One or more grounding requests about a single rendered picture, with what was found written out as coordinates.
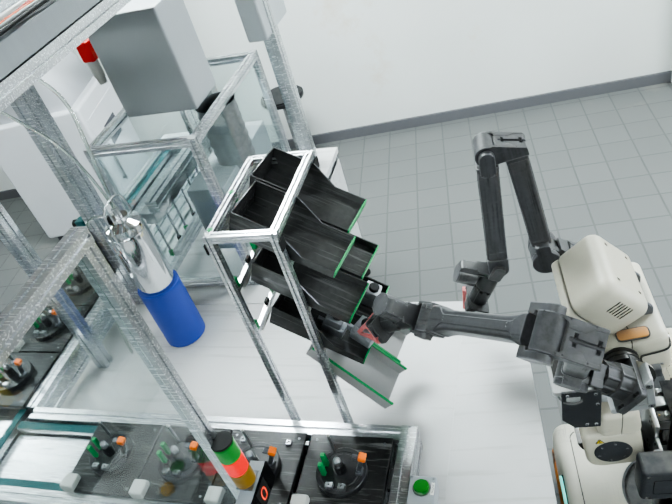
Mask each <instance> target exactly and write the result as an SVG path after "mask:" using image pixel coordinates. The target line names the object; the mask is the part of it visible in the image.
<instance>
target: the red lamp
mask: <svg viewBox="0 0 672 504"><path fill-rule="evenodd" d="M248 465H249V464H248V461H247V459H246V457H245V456H244V454H243V452H242V451H241V455H240V457H239V459H238V460H237V461H236V462H235V463H233V464H231V465H223V464H222V466H223V467H224V469H225V470H226V472H227V473H228V475H229V476H230V477H233V478H237V477H240V476H242V475H243V474H244V473H245V472H246V471H247V469H248Z"/></svg>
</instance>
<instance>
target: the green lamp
mask: <svg viewBox="0 0 672 504"><path fill-rule="evenodd" d="M212 451H213V450H212ZM213 452H214V451H213ZM214 454H215V455H216V457H217V458H218V460H219V461H220V463H221V464H223V465H231V464H233V463H235V462H236V461H237V460H238V459H239V457H240V455H241V450H240V447H239V446H238V444H237V443H236V441H235V439H234V438H233V442H232V444H231V446H230V447H229V448H228V449H227V450H225V451H223V452H214Z"/></svg>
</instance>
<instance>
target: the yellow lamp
mask: <svg viewBox="0 0 672 504"><path fill-rule="evenodd" d="M248 464H249V462H248ZM230 478H231V479H232V481H233V482H234V484H235V486H236V487H237V488H238V489H247V488H249V487H251V486H252V485H253V483H254V482H255V479H256V474H255V472H254V471H253V469H252V467H251V466H250V464H249V465H248V469H247V471H246V472H245V473H244V474H243V475H242V476H240V477H237V478H233V477H230Z"/></svg>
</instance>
